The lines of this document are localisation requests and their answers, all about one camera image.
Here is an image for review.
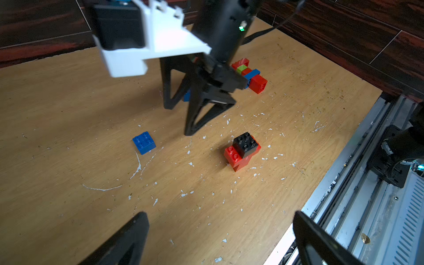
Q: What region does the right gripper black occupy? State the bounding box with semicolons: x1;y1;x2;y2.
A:
160;1;262;136

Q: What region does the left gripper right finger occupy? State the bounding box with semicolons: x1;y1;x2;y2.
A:
293;211;361;265

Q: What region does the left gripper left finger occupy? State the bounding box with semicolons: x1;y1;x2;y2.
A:
80;212;150;265

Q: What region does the green square lego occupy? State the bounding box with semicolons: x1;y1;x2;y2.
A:
236;65;248;75

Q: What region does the red square lego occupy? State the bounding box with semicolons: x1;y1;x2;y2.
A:
249;75;268;95
241;68;252;76
233;156;252;172

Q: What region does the red long lego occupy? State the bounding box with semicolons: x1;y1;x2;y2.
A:
224;144;261;167
231;58;250;70

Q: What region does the blue square lego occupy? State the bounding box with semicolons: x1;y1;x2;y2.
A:
132;131;156;155

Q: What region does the black square lego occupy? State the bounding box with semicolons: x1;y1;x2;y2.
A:
233;132;259;159

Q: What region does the blue long lego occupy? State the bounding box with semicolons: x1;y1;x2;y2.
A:
244;69;260;88
183;89;191;102

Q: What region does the aluminium front rail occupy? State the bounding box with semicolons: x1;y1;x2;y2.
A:
266;97;424;265

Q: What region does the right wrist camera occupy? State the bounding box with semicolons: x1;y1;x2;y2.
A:
83;1;211;78

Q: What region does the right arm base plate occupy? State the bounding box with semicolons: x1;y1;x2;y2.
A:
367;125;424;188

